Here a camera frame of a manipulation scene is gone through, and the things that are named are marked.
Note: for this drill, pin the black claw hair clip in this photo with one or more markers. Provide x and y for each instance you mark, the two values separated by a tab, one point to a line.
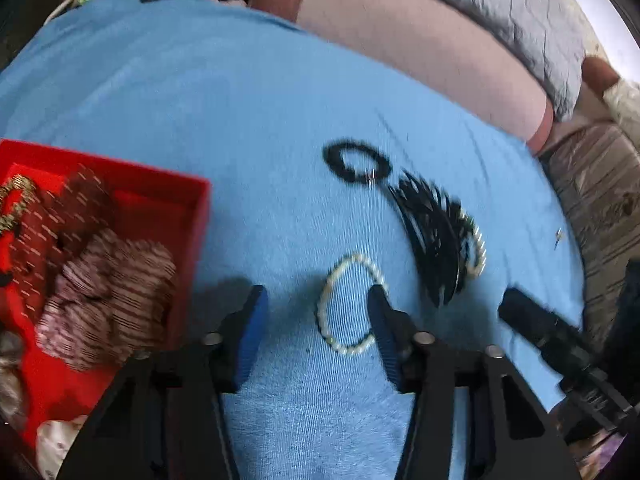
439	235

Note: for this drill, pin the red jewelry box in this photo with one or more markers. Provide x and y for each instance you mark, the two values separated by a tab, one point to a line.
148	204

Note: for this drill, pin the striped floral cushion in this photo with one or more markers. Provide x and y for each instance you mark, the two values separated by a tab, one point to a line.
595	173

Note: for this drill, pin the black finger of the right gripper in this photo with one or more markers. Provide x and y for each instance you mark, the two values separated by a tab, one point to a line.
559	344

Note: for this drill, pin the small gold earring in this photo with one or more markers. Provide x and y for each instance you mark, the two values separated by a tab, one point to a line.
557	238

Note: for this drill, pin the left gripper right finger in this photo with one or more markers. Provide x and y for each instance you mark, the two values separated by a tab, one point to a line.
509	436

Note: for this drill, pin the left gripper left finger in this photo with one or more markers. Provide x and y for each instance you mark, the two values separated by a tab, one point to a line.
162	416

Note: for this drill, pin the blue towel cloth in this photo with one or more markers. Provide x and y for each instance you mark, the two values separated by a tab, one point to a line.
249	102

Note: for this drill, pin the red white plaid scrunchie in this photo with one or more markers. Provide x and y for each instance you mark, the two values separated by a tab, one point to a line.
111	301

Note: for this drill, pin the grey quilted pillow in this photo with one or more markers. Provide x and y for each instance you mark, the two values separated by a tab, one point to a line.
550	37

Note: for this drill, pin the red polka dot scrunchie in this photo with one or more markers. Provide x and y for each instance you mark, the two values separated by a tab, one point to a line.
54	229

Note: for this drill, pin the white cherry print scrunchie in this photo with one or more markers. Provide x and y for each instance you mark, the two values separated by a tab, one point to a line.
53	441

